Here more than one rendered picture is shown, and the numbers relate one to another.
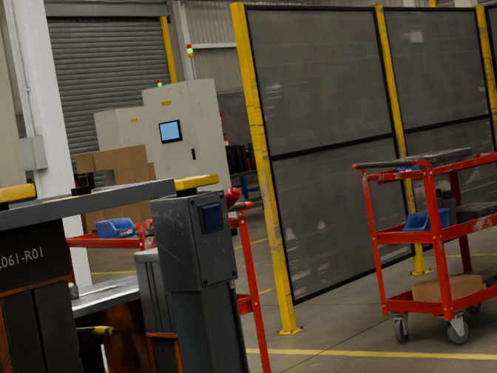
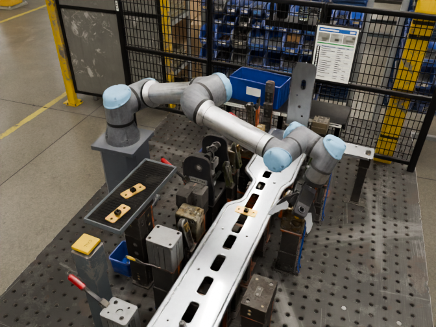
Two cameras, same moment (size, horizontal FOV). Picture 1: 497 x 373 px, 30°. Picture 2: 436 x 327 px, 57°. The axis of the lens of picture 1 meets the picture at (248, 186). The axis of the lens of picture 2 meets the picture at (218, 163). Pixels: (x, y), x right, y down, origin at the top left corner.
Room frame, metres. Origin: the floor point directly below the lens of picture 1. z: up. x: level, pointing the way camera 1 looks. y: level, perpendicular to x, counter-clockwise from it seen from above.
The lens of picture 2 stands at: (2.04, 0.14, 2.04)
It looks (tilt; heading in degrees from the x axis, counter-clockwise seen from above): 35 degrees down; 159
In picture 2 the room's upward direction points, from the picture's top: 1 degrees clockwise
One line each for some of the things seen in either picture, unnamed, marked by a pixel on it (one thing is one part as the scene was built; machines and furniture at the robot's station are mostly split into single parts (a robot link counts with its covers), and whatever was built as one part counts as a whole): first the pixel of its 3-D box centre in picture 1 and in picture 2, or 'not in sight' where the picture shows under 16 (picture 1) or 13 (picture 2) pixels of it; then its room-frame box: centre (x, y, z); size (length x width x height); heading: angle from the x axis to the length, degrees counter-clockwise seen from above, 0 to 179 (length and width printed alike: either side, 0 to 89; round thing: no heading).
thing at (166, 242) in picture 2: not in sight; (167, 277); (1.13, 0.31, 0.90); 0.13 x 0.10 x 0.41; 46
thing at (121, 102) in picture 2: not in sight; (119, 103); (0.47, 0.30, 1.27); 0.13 x 0.12 x 0.14; 120
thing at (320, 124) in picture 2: not in sight; (316, 148); (0.57, 1.27, 0.88); 0.08 x 0.08 x 0.36; 46
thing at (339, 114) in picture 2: not in sight; (267, 102); (0.23, 1.14, 1.02); 0.90 x 0.22 x 0.03; 46
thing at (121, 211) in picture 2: (80, 192); (117, 212); (1.04, 0.19, 1.17); 0.08 x 0.04 x 0.01; 128
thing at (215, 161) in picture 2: not in sight; (208, 193); (0.80, 0.58, 0.94); 0.18 x 0.13 x 0.49; 136
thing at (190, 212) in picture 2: not in sight; (191, 248); (1.02, 0.43, 0.89); 0.13 x 0.11 x 0.38; 46
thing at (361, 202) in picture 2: not in sight; (360, 178); (0.83, 1.36, 0.84); 0.11 x 0.06 x 0.29; 46
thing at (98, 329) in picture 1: (81, 329); (141, 261); (1.12, 0.23, 1.00); 0.12 x 0.01 x 0.01; 46
